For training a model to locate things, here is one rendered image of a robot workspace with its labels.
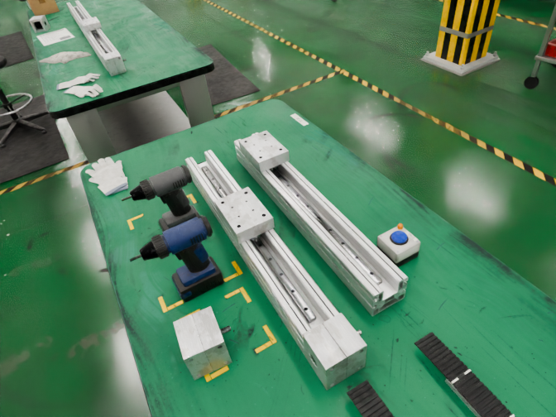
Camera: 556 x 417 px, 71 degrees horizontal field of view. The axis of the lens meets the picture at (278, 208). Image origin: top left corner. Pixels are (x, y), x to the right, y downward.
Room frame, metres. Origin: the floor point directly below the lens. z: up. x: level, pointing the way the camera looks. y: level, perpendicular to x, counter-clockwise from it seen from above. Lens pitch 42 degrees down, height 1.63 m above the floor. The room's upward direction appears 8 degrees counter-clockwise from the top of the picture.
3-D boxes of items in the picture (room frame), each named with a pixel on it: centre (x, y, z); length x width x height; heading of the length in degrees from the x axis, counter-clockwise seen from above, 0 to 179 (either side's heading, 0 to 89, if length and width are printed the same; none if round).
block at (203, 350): (0.48, 0.20, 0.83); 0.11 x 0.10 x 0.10; 109
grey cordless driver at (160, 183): (0.89, 0.33, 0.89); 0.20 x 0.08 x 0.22; 115
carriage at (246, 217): (0.82, 0.10, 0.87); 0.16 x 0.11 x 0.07; 23
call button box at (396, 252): (0.68, -0.30, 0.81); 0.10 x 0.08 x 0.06; 113
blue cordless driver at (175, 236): (0.66, 0.26, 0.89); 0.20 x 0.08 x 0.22; 115
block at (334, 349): (0.41, -0.09, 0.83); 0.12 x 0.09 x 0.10; 113
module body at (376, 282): (0.89, -0.08, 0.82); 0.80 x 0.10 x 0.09; 23
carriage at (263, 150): (1.12, 0.02, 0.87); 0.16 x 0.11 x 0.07; 23
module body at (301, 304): (0.82, 0.10, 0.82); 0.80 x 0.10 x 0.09; 23
